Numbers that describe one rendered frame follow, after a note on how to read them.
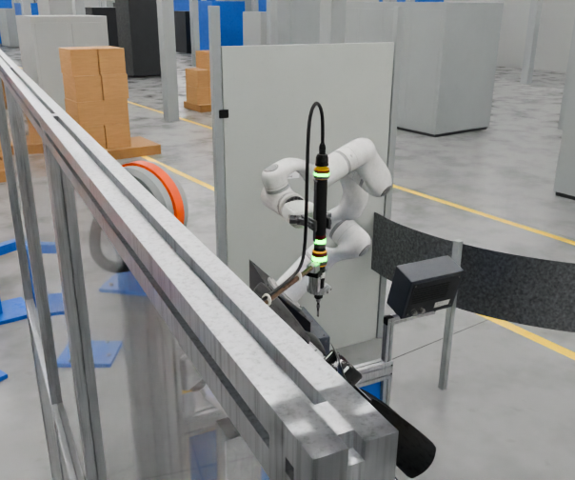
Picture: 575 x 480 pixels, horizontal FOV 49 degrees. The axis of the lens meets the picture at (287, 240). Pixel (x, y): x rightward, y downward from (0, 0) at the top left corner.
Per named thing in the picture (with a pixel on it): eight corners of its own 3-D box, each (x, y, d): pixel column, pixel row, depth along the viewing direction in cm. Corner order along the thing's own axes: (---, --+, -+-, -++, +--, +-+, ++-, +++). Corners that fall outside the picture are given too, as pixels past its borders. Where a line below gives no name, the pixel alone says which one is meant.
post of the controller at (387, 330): (385, 362, 256) (387, 319, 249) (381, 359, 259) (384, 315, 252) (391, 361, 257) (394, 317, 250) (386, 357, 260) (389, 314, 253)
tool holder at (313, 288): (321, 300, 180) (322, 268, 176) (299, 294, 183) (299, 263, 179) (334, 289, 187) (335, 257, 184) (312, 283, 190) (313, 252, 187)
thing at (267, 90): (223, 378, 399) (210, 6, 322) (220, 374, 403) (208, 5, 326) (383, 337, 450) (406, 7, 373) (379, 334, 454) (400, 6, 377)
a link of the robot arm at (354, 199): (340, 254, 263) (313, 229, 269) (360, 240, 269) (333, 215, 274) (365, 178, 222) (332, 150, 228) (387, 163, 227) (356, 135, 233)
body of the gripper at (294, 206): (307, 216, 196) (326, 228, 186) (277, 221, 191) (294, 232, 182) (307, 193, 193) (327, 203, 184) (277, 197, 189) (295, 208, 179)
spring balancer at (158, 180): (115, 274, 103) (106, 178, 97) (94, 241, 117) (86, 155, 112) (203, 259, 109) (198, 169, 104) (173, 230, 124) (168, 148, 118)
